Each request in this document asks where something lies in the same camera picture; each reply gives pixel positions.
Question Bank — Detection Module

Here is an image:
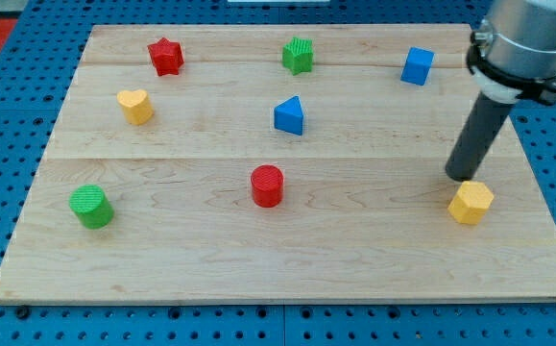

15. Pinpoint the green cylinder block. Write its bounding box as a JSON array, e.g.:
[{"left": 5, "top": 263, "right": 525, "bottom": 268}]
[{"left": 69, "top": 185, "right": 114, "bottom": 230}]

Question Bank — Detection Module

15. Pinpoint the blue triangle block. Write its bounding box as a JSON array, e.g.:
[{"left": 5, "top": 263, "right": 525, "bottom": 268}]
[{"left": 274, "top": 95, "right": 304, "bottom": 136}]

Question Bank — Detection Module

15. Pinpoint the red cylinder block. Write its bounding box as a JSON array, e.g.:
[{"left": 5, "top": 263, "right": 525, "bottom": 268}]
[{"left": 251, "top": 164, "right": 284, "bottom": 208}]

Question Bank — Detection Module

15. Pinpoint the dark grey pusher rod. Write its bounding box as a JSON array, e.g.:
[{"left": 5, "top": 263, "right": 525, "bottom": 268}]
[{"left": 445, "top": 92, "right": 514, "bottom": 182}]

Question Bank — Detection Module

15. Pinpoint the green star block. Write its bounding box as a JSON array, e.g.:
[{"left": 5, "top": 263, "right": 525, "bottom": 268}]
[{"left": 282, "top": 37, "right": 314, "bottom": 75}]

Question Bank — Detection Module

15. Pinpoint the wooden board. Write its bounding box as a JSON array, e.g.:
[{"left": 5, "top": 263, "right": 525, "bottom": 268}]
[{"left": 0, "top": 24, "right": 556, "bottom": 306}]

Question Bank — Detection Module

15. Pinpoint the yellow heart block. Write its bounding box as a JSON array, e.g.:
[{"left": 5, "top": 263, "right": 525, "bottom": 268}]
[{"left": 116, "top": 89, "right": 154, "bottom": 126}]

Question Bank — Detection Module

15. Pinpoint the yellow hexagon block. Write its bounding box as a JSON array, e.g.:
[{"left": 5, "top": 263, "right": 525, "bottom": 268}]
[{"left": 447, "top": 181, "right": 495, "bottom": 225}]

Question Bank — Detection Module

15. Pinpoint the red star block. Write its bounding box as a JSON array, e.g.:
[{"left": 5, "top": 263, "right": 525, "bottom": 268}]
[{"left": 147, "top": 37, "right": 184, "bottom": 77}]

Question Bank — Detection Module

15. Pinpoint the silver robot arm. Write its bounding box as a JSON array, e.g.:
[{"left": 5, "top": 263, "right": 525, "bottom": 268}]
[{"left": 467, "top": 0, "right": 556, "bottom": 106}]

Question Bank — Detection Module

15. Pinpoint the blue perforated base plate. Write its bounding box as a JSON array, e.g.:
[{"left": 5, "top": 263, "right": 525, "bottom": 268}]
[{"left": 0, "top": 0, "right": 556, "bottom": 345}]

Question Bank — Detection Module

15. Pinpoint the blue cube block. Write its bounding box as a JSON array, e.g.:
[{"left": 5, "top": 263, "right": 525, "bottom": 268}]
[{"left": 400, "top": 47, "right": 435, "bottom": 86}]

